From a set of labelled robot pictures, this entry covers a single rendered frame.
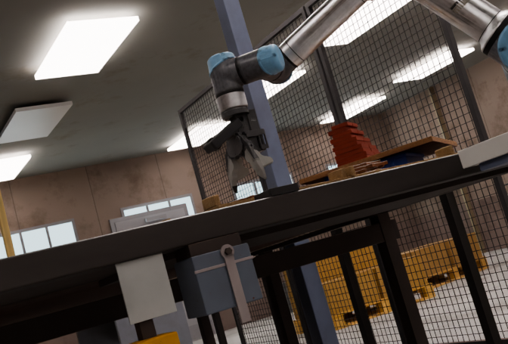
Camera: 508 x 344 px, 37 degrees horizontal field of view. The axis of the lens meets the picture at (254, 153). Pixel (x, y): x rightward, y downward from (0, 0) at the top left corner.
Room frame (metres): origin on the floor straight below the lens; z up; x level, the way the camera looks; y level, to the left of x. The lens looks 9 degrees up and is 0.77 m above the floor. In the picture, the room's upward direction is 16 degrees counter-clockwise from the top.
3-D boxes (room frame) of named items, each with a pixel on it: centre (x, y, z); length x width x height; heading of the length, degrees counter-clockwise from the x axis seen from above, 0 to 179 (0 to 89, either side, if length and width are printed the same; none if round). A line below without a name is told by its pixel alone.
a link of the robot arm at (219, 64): (1.91, 0.01, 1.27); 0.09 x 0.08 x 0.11; 72
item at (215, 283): (1.60, 0.14, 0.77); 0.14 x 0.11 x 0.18; 121
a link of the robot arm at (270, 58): (1.89, -0.08, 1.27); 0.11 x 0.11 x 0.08; 72
